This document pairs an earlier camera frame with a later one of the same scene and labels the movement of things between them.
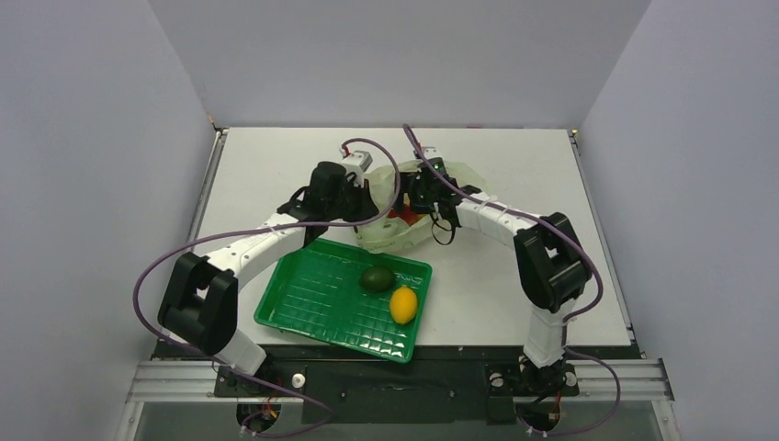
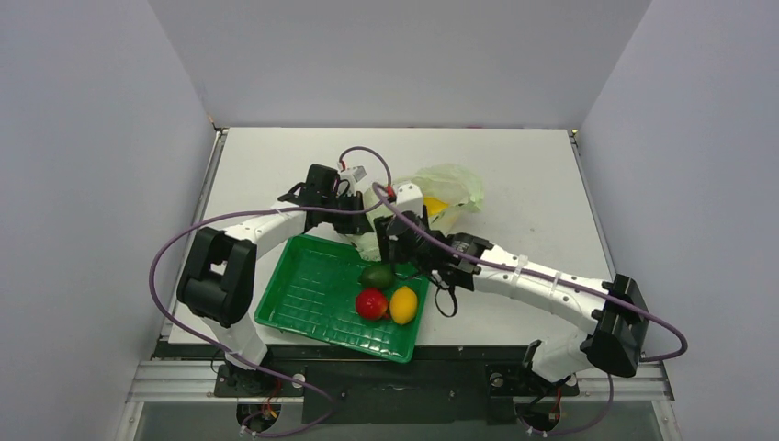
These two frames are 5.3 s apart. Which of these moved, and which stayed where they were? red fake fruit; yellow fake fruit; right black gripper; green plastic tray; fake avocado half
Moved: red fake fruit; right black gripper
Stayed: green plastic tray; yellow fake fruit; fake avocado half
